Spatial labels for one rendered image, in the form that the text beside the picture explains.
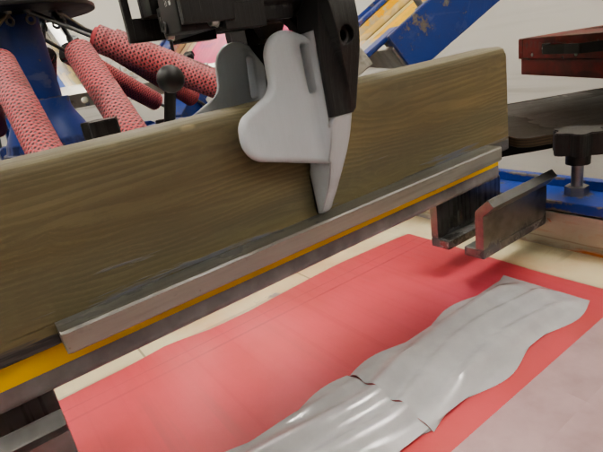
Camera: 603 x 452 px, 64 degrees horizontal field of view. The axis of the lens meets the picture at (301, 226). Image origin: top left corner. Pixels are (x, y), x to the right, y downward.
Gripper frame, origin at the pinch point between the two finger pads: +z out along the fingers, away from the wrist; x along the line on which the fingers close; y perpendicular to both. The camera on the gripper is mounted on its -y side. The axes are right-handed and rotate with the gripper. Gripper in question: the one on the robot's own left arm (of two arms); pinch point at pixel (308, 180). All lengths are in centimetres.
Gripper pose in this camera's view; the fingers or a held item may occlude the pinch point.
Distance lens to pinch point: 27.9
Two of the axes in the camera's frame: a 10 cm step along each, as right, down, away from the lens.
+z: 1.5, 9.3, 3.3
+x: 5.9, 1.9, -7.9
